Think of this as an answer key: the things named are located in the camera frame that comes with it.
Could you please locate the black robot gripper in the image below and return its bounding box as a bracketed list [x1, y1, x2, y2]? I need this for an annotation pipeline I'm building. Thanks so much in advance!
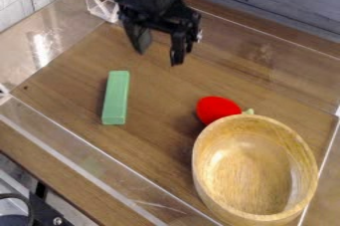
[116, 0, 200, 66]

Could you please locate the green rectangular block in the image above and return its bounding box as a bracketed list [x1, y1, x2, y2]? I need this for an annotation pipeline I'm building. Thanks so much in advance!
[101, 71, 131, 124]

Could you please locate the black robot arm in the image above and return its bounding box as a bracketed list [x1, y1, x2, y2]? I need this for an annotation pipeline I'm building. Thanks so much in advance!
[116, 0, 201, 66]

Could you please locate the brown wooden bowl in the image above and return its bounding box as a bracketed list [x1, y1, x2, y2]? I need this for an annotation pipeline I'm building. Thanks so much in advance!
[191, 114, 319, 226]

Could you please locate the red plush strawberry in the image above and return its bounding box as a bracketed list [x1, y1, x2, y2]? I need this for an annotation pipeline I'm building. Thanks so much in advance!
[195, 96, 255, 124]

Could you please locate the black metal clamp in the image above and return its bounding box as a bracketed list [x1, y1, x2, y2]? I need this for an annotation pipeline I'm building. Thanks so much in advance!
[29, 182, 75, 226]

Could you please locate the clear acrylic corner bracket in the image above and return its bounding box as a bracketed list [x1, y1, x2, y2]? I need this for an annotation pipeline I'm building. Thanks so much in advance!
[85, 0, 120, 24]

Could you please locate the clear acrylic front wall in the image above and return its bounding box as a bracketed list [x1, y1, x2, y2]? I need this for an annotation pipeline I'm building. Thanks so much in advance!
[0, 84, 223, 226]

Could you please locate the black cable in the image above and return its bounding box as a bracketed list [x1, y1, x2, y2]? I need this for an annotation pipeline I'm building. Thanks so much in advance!
[0, 192, 36, 226]

